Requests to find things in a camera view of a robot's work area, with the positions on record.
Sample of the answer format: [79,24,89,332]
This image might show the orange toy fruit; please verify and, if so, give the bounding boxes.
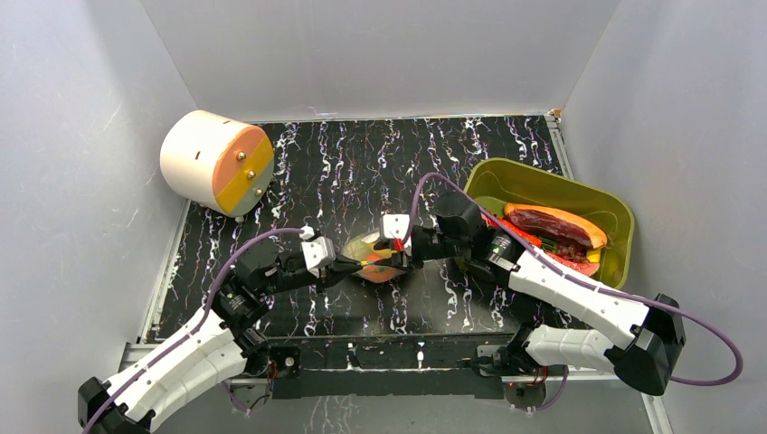
[357,265,403,284]

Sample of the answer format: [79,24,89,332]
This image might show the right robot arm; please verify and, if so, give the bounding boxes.
[375,192,686,396]

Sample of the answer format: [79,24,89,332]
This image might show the aluminium frame rail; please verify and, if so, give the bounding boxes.
[119,334,676,395]

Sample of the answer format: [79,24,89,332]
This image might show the green toy cabbage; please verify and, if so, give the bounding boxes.
[341,232,378,261]

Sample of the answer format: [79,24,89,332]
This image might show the clear zip top bag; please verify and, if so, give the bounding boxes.
[354,231,392,278]

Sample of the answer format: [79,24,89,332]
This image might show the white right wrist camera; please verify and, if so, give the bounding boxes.
[380,213,412,248]

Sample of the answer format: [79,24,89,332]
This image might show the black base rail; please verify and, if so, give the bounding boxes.
[263,334,571,401]

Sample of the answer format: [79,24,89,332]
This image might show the dark purple toy grapes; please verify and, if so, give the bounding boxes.
[553,242,590,263]

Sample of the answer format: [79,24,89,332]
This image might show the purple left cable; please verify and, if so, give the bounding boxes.
[82,227,307,434]

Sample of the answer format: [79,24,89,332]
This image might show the white round drawer cabinet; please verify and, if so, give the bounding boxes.
[159,109,275,218]

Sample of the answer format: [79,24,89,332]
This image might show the olive green plastic bin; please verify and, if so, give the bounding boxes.
[450,157,637,290]

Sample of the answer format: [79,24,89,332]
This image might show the orange toy carrot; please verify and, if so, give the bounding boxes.
[504,202,610,250]

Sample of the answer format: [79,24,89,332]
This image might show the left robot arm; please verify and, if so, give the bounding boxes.
[78,228,370,433]

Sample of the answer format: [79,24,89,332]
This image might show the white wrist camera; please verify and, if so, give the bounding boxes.
[380,213,412,248]
[299,225,336,278]

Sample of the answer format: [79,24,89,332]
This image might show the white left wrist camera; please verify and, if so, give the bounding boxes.
[299,225,336,278]

